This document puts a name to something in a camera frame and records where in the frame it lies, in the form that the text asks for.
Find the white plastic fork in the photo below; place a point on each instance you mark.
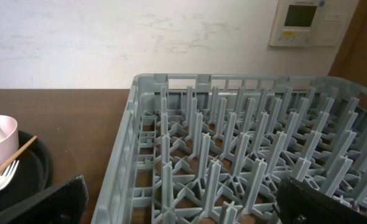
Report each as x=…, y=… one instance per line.
x=8, y=174

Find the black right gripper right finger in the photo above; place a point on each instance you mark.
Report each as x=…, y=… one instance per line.
x=299, y=203

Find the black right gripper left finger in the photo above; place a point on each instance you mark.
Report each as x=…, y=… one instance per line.
x=64, y=202

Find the wall control panel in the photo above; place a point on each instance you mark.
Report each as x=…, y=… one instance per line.
x=311, y=23

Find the brown wooden door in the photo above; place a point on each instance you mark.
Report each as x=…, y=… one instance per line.
x=351, y=60

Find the round black tray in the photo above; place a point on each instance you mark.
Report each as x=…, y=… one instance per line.
x=34, y=173

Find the pink bowl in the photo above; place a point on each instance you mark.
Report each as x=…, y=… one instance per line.
x=10, y=144

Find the grey dishwasher rack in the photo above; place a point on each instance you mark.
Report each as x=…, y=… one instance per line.
x=197, y=147

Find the wooden chopstick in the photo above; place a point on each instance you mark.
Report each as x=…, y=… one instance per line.
x=16, y=154

